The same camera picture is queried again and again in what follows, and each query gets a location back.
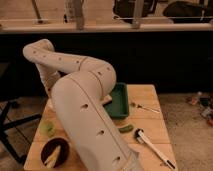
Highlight black office chair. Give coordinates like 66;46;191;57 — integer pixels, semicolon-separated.
0;62;43;166

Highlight green cucumber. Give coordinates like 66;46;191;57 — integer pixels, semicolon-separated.
118;124;134;133

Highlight green round lid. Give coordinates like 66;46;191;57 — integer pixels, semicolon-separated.
39;121;55;137

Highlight white black dish brush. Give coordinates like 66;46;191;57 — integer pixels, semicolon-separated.
134;129;177;171

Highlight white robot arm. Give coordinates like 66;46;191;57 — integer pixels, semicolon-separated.
23;39;144;171

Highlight metal fork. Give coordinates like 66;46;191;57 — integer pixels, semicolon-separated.
130;102;160;113

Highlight dark brown bowl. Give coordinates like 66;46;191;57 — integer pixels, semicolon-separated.
41;138;69;169

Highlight green plastic tray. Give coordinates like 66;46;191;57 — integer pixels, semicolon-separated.
104;83;129;119

